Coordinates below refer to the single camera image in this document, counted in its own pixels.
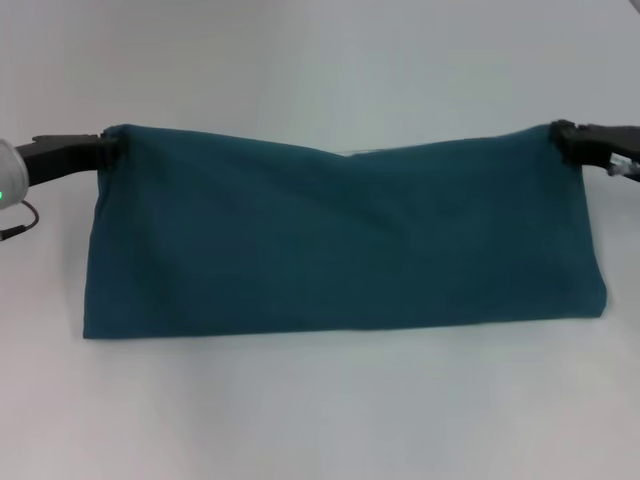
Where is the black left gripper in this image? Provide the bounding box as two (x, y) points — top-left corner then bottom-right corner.
(13, 127), (125, 190)

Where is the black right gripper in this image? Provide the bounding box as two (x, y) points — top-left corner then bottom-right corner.
(548, 118), (640, 170)

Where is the teal blue shirt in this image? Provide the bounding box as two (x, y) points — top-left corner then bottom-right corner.
(81, 122), (610, 342)

